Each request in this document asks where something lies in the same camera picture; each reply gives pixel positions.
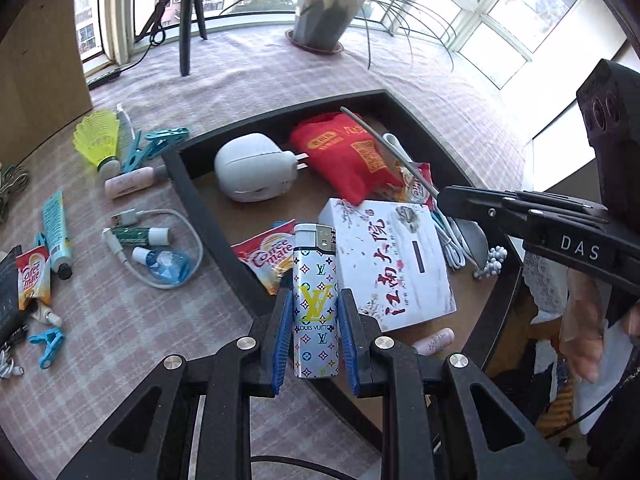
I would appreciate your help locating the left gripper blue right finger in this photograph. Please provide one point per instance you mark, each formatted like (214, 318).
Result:
(358, 331)

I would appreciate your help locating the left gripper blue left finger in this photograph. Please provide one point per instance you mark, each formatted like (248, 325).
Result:
(273, 334)

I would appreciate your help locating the monogram patterned lighter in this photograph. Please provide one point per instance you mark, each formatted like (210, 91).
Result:
(315, 292)

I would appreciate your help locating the Coffee mate sachet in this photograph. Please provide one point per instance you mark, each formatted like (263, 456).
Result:
(269, 255)
(33, 277)

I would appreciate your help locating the grey spoon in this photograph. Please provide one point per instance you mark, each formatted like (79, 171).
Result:
(472, 234)

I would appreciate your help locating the white calligraphy printed box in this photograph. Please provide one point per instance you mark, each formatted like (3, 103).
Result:
(389, 256)

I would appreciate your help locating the white power adapter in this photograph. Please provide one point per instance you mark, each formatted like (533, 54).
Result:
(252, 168)

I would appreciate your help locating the snack packet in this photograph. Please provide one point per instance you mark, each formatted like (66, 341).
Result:
(410, 190)

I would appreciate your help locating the red packet bag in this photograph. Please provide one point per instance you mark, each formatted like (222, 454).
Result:
(344, 154)

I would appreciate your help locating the person right hand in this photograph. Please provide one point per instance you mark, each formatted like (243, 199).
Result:
(582, 328)

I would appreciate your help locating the blue sanitizer bottle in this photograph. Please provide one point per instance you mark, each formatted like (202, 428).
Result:
(165, 266)

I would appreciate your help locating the black rectangular tray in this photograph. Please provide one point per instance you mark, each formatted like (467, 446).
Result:
(482, 305)

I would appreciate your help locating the green lip balm tube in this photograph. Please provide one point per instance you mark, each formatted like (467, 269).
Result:
(143, 237)

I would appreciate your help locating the pink cosmetic tube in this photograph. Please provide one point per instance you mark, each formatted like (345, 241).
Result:
(134, 181)

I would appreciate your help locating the blue plastic clip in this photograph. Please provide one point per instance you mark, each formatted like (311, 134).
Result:
(52, 341)

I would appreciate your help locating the light blue cream tube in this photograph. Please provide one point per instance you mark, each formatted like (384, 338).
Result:
(55, 231)

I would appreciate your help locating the teal clothes peg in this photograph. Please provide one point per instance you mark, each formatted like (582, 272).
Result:
(150, 145)

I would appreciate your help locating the small white bottle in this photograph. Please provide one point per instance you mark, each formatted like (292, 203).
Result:
(45, 315)

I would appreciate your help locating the black wet wipes pack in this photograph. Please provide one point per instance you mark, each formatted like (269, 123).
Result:
(11, 317)

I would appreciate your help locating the yellow shuttlecock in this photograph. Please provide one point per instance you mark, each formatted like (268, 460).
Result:
(96, 139)

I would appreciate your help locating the grey plant pot with plant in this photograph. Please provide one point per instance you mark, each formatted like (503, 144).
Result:
(319, 25)

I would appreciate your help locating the wooden board panel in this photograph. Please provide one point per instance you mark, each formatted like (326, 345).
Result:
(43, 86)

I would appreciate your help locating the ring light on tripod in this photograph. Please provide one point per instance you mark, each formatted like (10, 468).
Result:
(187, 7)

